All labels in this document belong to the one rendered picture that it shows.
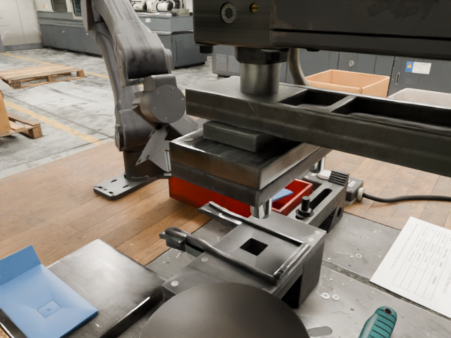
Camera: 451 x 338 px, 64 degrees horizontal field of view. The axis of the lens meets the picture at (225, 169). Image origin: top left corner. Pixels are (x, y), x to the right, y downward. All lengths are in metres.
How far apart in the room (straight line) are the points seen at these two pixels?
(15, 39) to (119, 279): 11.37
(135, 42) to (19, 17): 11.22
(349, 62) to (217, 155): 4.88
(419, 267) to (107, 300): 0.44
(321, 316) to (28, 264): 0.40
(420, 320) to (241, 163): 0.34
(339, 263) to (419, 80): 4.42
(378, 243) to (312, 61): 4.83
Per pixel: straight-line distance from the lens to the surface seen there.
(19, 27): 11.82
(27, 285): 0.55
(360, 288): 0.55
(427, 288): 0.59
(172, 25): 7.24
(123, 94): 0.75
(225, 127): 0.32
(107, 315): 0.48
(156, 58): 0.62
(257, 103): 0.31
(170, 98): 0.54
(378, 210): 0.74
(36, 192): 0.84
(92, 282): 0.53
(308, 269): 0.48
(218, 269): 0.42
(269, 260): 0.43
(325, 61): 5.30
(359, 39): 0.24
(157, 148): 0.58
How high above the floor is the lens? 1.26
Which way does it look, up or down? 25 degrees down
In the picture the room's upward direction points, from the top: straight up
